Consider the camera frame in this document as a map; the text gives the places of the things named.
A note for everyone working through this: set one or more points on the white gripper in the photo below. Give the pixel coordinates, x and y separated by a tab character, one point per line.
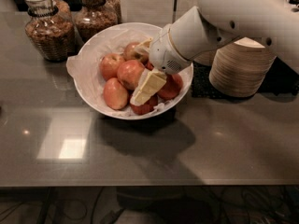
163	54

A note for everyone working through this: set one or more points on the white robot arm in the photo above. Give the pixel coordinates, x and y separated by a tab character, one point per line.
213	24

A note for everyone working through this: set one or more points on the dark red back apple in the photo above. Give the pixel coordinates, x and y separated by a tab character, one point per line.
149	65

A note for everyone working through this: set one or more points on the top back apple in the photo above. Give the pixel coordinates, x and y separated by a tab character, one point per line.
131	53

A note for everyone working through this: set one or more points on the centre top apple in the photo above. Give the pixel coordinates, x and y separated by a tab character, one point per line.
129	73

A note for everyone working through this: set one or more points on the right red apple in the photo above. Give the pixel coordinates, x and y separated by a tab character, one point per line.
172	87

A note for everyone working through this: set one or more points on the left back apple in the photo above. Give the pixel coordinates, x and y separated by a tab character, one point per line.
109	65

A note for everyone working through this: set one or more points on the white bowl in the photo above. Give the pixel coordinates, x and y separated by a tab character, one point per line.
93	41

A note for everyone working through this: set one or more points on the front red apple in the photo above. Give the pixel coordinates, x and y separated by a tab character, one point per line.
146	107

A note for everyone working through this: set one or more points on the front left apple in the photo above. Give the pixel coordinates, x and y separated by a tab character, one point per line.
115	95

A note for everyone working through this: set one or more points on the left white box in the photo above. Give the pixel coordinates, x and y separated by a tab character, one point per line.
156	12

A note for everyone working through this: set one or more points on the back stack paper bowls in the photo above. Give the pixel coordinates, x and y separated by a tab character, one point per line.
206	58

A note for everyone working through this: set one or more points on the stack paper bowls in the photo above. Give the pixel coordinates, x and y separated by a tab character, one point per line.
238	69
206	58

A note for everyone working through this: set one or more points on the middle glass cereal jar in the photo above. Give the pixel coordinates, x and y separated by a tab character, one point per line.
94	17

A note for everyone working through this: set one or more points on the front stack paper bowls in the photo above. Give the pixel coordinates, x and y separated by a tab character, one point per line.
238	69

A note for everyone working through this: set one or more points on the left glass cereal jar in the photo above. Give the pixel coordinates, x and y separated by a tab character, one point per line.
51	31

